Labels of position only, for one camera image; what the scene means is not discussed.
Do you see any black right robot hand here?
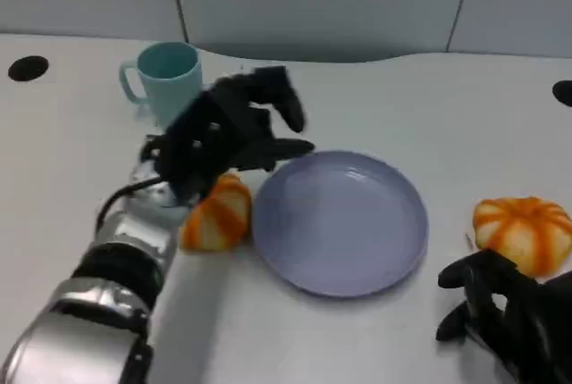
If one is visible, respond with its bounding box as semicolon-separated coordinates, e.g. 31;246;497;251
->
435;248;572;384

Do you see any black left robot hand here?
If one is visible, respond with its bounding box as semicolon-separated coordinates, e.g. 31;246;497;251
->
158;65;316;201

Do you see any orange white toy bread roll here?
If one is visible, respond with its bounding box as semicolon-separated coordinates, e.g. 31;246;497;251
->
180;172;253;254
472;196;572;278

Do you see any pale green mug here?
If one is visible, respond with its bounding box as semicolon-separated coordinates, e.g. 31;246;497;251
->
118;42;203;129

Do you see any lilac plate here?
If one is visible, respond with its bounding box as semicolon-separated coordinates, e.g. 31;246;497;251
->
251;149;429;299

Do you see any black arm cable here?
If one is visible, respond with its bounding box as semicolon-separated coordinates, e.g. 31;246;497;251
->
95;178;169;229

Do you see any black table cable hole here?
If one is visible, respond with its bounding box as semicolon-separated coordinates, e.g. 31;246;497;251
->
551;79;572;108
7;55;49;83

